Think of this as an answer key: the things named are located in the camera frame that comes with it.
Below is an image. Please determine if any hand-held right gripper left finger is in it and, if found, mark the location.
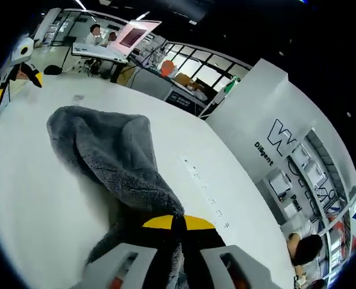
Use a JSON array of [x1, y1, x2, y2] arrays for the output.
[[72, 214, 178, 289]]

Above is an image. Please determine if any black stool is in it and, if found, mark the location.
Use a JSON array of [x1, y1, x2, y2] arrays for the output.
[[43, 64, 64, 76]]

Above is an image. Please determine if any grey metal shelf rack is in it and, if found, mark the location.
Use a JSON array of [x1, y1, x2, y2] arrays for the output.
[[263, 128, 356, 281]]

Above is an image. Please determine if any grey workbench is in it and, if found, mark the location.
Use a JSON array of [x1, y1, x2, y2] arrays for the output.
[[128, 63, 214, 118]]

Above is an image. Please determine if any white standing desk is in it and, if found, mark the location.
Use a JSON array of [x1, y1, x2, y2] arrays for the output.
[[71, 42, 130, 84]]

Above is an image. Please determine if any brown cardboard box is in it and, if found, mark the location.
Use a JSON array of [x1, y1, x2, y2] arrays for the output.
[[172, 72, 197, 89], [116, 64, 137, 87]]

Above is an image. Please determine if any orange container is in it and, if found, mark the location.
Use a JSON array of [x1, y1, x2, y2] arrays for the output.
[[160, 59, 178, 76]]

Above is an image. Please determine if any green hanging cloth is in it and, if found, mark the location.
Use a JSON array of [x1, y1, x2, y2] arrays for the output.
[[225, 75, 242, 93]]

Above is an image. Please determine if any grey towel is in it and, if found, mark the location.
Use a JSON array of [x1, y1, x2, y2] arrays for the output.
[[46, 105, 187, 289]]

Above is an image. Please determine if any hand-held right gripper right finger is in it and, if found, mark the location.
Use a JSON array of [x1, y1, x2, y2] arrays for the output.
[[182, 214, 276, 289]]

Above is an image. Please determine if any row of white storage bins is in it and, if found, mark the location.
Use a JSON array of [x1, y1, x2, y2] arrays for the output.
[[269, 144, 356, 272]]

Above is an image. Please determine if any monitor with pink screen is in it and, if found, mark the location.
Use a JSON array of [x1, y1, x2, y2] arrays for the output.
[[107, 19, 163, 60]]

